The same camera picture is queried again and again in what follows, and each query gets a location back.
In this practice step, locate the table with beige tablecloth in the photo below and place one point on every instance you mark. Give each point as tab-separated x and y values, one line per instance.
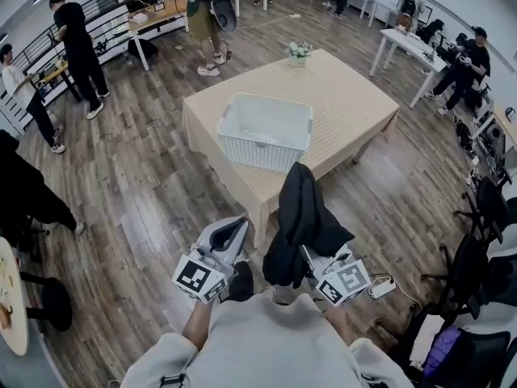
343	95

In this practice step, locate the black office chair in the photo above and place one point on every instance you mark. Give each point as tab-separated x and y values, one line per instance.
464	273
490	208
476	354

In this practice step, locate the white power strip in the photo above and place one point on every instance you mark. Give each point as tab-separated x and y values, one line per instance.
383	287

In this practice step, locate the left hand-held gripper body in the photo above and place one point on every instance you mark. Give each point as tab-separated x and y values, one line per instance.
198	277

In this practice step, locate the black round stool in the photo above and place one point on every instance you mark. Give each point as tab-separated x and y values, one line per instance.
54	303

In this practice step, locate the person's grey sweatshirt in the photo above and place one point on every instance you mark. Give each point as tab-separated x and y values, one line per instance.
262	346

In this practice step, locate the black laundry garment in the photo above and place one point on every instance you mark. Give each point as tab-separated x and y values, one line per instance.
303	220

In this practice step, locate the round light wooden table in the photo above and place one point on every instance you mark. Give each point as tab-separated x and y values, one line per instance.
12	297

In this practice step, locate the black metal railing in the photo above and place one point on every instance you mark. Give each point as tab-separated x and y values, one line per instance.
60	35

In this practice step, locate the white plastic laundry basket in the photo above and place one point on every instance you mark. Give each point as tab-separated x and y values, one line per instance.
262	129

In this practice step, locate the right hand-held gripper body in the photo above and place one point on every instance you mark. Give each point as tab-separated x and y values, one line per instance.
343	281

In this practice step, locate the person's black trouser leg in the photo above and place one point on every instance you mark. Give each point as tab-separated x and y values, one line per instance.
241	281

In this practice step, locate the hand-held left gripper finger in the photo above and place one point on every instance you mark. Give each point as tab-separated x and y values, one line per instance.
241	243
226	224

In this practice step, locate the person's right forearm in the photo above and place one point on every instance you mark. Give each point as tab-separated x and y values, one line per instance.
339	323

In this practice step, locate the white rectangular table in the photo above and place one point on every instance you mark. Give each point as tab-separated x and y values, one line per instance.
412	45

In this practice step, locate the white flower pot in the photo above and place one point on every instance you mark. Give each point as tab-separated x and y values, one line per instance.
299	57

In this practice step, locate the person's left forearm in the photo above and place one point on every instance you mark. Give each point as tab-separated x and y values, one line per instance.
198	323

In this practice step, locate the wooden desk with white legs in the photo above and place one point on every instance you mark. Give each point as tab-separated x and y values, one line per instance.
157	18

